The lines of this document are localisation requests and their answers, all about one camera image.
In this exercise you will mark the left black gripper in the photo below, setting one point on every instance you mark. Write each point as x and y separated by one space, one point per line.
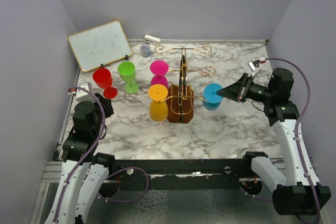
106 104

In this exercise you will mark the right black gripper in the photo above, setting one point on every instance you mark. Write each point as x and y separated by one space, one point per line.
238 91

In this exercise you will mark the blue plastic wine glass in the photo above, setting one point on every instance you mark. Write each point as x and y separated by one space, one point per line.
211 99

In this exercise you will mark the red plastic wine glass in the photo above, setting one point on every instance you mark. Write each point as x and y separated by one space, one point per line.
103 78

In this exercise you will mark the green plastic wine glass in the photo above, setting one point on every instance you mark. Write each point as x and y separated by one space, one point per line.
127 73

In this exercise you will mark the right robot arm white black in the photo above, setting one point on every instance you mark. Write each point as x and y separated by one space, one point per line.
298 191

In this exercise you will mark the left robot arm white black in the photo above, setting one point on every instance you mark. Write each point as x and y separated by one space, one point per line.
82 170

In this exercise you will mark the yellow plastic wine glass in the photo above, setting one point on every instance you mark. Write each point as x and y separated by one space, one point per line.
158 109

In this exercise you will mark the magenta plastic wine glass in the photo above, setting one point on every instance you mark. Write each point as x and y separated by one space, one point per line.
159 68

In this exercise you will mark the white whiteboard eraser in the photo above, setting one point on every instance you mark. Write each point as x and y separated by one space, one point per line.
152 40

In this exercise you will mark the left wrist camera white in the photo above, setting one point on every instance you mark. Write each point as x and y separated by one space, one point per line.
80 95

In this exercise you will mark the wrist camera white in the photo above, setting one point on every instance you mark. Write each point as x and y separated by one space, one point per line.
255 67
80 95

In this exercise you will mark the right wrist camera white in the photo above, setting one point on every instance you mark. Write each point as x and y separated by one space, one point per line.
255 67

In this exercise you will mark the small whiteboard gold frame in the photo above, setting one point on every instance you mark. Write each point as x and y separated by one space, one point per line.
100 46

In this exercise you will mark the gold wire wine glass rack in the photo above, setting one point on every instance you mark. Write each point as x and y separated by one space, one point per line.
180 99

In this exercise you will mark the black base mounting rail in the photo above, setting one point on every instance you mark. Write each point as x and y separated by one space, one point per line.
178 174

